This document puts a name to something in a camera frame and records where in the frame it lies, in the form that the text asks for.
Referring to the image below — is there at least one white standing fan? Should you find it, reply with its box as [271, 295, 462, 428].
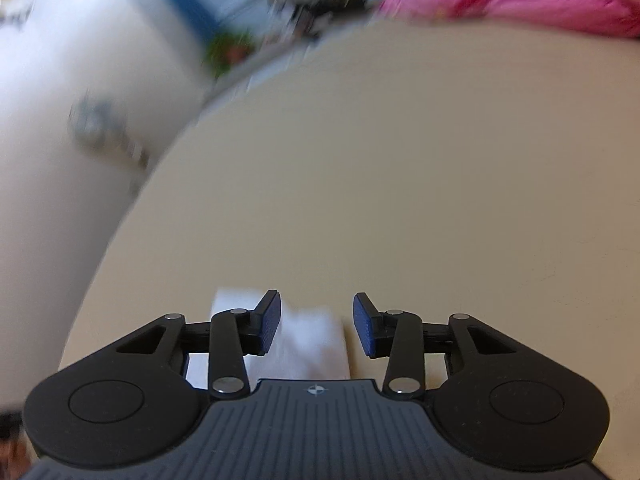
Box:
[67, 90, 153, 171]

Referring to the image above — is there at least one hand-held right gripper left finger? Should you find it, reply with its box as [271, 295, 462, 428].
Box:
[115, 289, 284, 401]

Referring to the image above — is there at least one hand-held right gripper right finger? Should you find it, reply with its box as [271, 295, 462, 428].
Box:
[352, 292, 521, 401]

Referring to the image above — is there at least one white long-sleeved garment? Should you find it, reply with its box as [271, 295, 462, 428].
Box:
[187, 287, 351, 392]

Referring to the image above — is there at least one potted green plant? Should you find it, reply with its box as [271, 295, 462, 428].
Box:
[202, 30, 258, 78]

